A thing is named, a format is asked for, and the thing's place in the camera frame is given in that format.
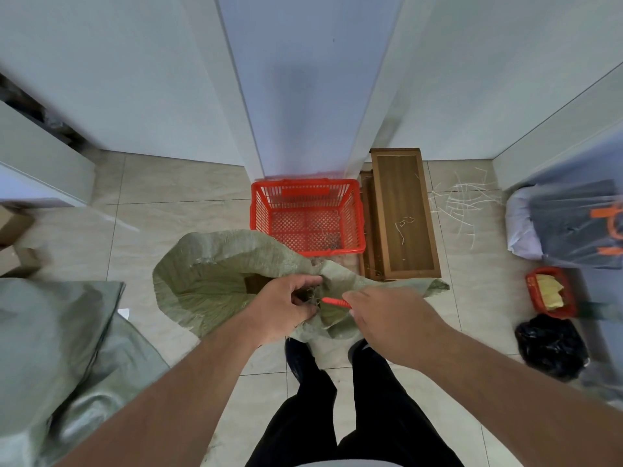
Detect person's black shoe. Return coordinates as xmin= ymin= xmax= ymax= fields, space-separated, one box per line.
xmin=348 ymin=339 xmax=376 ymax=366
xmin=284 ymin=337 xmax=318 ymax=384

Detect person's right black shoe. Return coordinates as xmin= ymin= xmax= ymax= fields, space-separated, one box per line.
xmin=348 ymin=339 xmax=376 ymax=366

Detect brown wooden panel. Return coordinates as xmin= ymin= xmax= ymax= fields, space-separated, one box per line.
xmin=359 ymin=170 xmax=386 ymax=281
xmin=370 ymin=148 xmax=442 ymax=281

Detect large red plastic basket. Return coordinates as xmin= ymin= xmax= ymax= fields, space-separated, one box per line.
xmin=250 ymin=178 xmax=367 ymax=257

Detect person's left black shoe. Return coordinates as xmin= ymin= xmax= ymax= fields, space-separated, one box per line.
xmin=284 ymin=337 xmax=318 ymax=384

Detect person's right forearm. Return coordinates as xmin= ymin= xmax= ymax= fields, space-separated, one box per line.
xmin=414 ymin=318 xmax=623 ymax=467

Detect grey-green full woven sack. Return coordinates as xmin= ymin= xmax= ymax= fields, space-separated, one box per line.
xmin=0 ymin=278 xmax=171 ymax=467

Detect white plastic bag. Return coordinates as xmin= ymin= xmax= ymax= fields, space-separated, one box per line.
xmin=505 ymin=186 xmax=547 ymax=261

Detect white cabinet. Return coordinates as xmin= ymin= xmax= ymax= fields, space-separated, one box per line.
xmin=0 ymin=99 xmax=96 ymax=208

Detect person's black trousers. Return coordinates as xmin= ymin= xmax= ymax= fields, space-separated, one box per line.
xmin=246 ymin=342 xmax=464 ymax=467

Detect black plastic bag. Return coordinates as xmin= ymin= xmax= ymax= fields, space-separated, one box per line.
xmin=515 ymin=313 xmax=590 ymax=383

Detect small red basket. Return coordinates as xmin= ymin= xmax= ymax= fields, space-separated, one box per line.
xmin=525 ymin=266 xmax=579 ymax=320

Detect brown cardboard box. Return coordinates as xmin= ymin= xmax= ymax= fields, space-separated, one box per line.
xmin=0 ymin=204 xmax=35 ymax=246
xmin=0 ymin=245 xmax=43 ymax=278

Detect yellow packets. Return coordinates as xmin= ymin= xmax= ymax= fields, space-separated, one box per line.
xmin=536 ymin=274 xmax=566 ymax=309

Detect scattered white string scraps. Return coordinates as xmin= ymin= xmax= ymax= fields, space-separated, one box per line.
xmin=428 ymin=166 xmax=505 ymax=251

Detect grey bag with orange straps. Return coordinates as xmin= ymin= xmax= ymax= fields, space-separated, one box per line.
xmin=528 ymin=179 xmax=623 ymax=271

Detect person's left forearm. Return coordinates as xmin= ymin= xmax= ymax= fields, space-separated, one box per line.
xmin=56 ymin=308 xmax=266 ymax=467

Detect person's left hand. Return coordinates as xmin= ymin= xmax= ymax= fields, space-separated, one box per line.
xmin=243 ymin=274 xmax=324 ymax=348

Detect person's right hand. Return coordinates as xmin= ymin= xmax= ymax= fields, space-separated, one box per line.
xmin=341 ymin=287 xmax=454 ymax=370

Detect green woven sack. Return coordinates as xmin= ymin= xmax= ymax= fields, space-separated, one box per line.
xmin=152 ymin=230 xmax=450 ymax=344

